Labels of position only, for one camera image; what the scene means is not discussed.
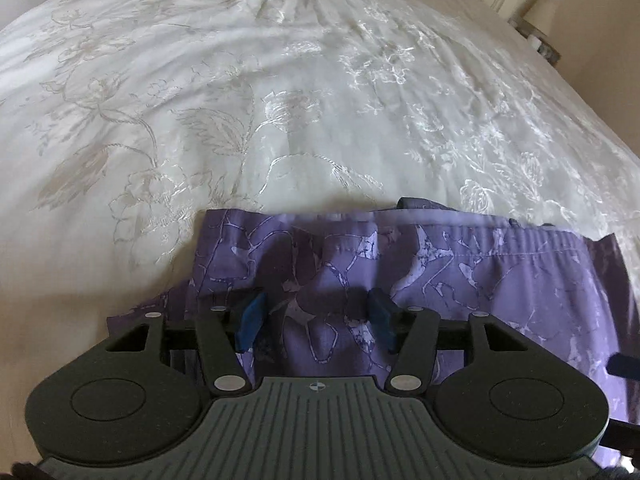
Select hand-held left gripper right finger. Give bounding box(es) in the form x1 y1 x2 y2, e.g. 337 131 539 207
366 288 530 395

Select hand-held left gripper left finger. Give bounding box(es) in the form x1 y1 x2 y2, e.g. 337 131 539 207
106 288 267 395

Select purple patterned pants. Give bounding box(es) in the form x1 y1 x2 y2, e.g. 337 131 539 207
107 197 640 480

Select white floral bedspread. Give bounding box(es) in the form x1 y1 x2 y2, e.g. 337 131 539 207
0 0 640 466

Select dark bar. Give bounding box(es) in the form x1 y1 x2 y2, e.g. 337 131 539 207
606 354 640 376

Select silver jars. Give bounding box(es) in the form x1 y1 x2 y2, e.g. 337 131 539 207
532 34 562 63

